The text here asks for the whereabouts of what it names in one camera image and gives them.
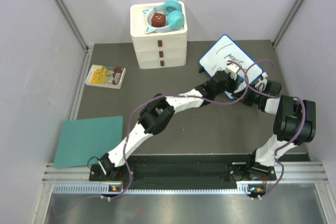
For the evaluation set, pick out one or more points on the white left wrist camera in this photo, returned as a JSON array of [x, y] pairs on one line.
[[233, 69]]

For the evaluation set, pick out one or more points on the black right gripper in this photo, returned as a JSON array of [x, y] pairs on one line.
[[245, 98]]

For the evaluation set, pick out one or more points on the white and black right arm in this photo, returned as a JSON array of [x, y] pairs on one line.
[[295, 124]]

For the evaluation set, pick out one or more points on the yellow illustrated book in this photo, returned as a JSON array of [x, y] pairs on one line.
[[105, 76]]

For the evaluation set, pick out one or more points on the dark red cube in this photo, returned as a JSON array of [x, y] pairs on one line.
[[158, 20]]

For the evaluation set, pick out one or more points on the white stacked drawer box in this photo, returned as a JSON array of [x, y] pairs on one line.
[[157, 50]]

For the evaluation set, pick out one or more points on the blue-framed whiteboard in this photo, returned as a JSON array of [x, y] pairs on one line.
[[225, 51]]

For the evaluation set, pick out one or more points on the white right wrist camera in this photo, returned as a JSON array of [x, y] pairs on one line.
[[262, 82]]

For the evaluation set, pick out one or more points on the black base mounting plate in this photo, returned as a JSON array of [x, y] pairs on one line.
[[194, 168]]

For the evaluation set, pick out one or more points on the aluminium front rail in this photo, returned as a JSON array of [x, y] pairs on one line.
[[294, 173]]

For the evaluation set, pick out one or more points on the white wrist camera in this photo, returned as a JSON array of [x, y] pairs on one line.
[[262, 82], [233, 69]]

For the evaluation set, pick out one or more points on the teal cat-ear headphones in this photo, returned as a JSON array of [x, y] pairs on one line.
[[174, 17]]

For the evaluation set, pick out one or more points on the teal green mat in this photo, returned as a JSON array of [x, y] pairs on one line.
[[80, 140]]

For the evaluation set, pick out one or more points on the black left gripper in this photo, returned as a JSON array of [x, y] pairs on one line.
[[233, 83]]

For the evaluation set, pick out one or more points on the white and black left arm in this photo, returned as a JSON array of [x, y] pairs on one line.
[[155, 117]]

